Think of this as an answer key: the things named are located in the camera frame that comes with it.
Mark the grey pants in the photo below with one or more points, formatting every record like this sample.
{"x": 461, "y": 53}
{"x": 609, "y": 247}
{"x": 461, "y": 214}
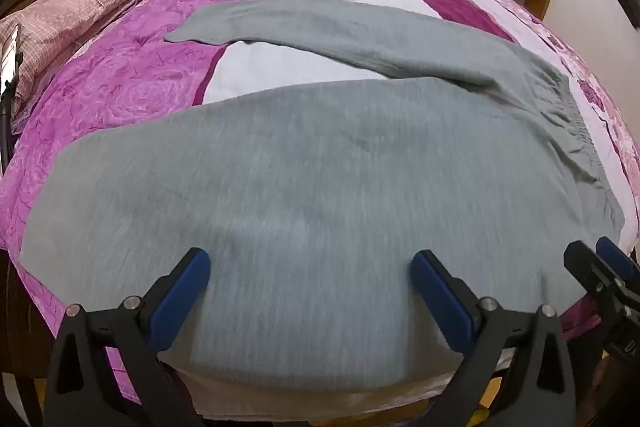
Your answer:
{"x": 310, "y": 167}

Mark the phone on black stand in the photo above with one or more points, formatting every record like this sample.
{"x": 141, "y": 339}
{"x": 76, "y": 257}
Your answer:
{"x": 10, "y": 52}

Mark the white bed sheet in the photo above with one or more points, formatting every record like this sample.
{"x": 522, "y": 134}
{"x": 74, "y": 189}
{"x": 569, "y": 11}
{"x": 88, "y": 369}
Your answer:
{"x": 300, "y": 402}

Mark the wooden bed frame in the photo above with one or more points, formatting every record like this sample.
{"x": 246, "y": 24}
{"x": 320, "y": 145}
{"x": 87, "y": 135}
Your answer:
{"x": 20, "y": 317}

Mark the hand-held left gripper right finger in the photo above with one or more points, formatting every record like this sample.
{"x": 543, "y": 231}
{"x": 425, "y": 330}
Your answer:
{"x": 442, "y": 302}

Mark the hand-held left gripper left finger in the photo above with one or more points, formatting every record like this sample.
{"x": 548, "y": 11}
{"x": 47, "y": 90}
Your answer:
{"x": 180, "y": 302}

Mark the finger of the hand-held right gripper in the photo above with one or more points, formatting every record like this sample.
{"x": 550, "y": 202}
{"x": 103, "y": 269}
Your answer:
{"x": 617, "y": 257}
{"x": 587, "y": 269}

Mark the purple floral blanket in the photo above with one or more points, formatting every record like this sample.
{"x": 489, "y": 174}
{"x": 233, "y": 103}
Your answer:
{"x": 125, "y": 72}

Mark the pink checked pillow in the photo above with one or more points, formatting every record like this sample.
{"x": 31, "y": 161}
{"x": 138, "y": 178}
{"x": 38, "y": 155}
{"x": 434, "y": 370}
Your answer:
{"x": 75, "y": 2}

